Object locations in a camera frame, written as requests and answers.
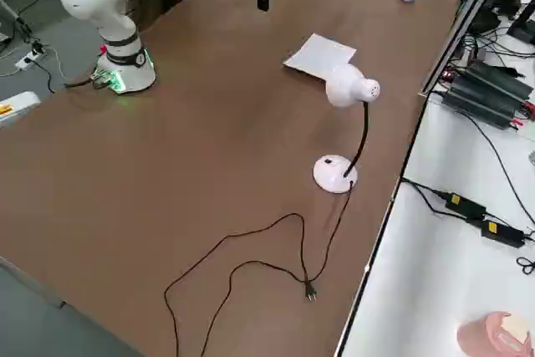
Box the pink container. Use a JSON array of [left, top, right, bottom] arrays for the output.
[[456, 310, 535, 357]]

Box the white power strip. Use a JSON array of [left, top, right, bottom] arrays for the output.
[[15, 48, 48, 71]]

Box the white desk lamp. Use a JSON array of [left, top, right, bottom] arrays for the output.
[[312, 63, 382, 196]]

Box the black adapter cable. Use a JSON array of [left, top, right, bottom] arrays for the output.
[[401, 178, 449, 217]]

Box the white A4 paper sheet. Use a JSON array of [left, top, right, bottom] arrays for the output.
[[283, 33, 358, 82]]

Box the black lamp cable with plug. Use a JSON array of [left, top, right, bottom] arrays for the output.
[[163, 181, 356, 357]]

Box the aluminium frame post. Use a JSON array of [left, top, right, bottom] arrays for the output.
[[419, 0, 515, 97]]

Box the white box yellow label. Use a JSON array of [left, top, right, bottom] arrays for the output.
[[0, 91, 42, 129]]

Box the black power supply unit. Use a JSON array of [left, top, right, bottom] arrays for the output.
[[441, 75, 518, 130], [465, 59, 534, 99]]

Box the black power supply cable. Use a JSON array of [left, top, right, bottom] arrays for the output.
[[457, 108, 535, 227]]

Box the black power adapter yellow label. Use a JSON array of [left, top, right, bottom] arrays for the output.
[[480, 218, 526, 249], [444, 191, 488, 221]]

